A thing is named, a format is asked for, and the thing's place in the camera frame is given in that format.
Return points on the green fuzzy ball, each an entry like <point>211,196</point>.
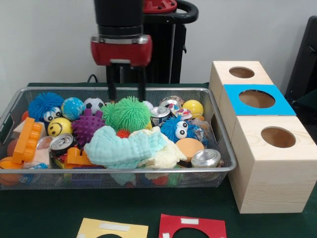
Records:
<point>131,114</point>

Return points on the red card with round hole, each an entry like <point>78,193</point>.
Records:
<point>168,225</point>

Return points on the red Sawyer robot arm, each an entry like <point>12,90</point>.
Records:
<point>119,15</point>

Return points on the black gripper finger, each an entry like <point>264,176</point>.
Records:
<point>142,84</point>
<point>112,81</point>

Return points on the cream white cloth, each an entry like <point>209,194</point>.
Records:
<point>168,155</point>

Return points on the yellow smiley face ball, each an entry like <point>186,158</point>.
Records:
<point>59,127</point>

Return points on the plain yellow ball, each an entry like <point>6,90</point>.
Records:
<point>193,107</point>

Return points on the wooden box with three holes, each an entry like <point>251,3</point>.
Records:
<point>272,178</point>

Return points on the purple spiky ball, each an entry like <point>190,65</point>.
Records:
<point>88,125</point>

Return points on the mint green cloth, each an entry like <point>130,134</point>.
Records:
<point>111,148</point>

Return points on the black pedestal with red base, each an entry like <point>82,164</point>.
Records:
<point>163,49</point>

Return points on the blue fuzzy ball with eyes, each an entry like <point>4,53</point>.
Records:
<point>171,129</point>
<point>42,104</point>

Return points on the black chair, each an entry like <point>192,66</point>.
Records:
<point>304,62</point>

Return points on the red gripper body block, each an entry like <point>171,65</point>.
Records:
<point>121,53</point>

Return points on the orange toy building brick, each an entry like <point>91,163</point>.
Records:
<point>26,141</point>
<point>74,157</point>

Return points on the yellow card with round hole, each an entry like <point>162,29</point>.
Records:
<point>86,228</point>

